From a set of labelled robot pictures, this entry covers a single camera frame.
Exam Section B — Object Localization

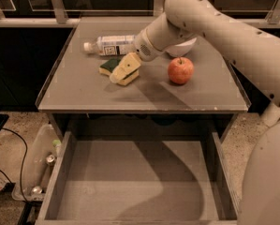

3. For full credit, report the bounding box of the silver can in bin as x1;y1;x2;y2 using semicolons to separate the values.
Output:
46;154;56;166

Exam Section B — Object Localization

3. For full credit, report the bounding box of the clear plastic water bottle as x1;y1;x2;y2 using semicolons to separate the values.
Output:
83;35;135;56

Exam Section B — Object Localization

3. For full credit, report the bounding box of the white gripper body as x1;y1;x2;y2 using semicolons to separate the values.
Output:
134;29;163;62

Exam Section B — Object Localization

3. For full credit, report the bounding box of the green capped bottle in bin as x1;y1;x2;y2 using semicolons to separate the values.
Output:
52;140;62;155

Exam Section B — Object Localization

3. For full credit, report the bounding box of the red apple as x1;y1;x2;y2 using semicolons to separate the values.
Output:
168;57;194;85

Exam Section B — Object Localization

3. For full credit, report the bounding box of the clear plastic bin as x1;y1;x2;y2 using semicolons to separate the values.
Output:
12;124;59;202

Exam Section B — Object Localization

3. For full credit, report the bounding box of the green and yellow sponge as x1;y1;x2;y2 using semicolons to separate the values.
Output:
98;59;140;86

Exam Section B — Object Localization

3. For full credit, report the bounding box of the black cable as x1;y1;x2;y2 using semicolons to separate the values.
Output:
0;124;29;203

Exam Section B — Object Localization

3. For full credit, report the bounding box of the open grey top drawer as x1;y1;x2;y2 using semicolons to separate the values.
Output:
36;132;239;225

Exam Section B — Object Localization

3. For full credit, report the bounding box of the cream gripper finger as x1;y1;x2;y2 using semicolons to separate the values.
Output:
110;52;141;84

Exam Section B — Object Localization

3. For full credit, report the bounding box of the white ceramic bowl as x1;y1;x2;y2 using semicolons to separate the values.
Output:
166;38;197;57

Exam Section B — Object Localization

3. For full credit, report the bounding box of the grey cabinet with top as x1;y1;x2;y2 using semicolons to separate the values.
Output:
37;17;249;134

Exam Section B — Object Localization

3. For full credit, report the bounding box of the silver round object in bin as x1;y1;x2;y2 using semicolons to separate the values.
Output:
31;186;43;195

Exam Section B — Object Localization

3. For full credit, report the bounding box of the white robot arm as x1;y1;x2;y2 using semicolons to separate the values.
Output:
111;0;280;225

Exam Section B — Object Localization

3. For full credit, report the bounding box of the metal railing frame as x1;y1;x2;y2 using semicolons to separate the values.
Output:
0;0;280;29

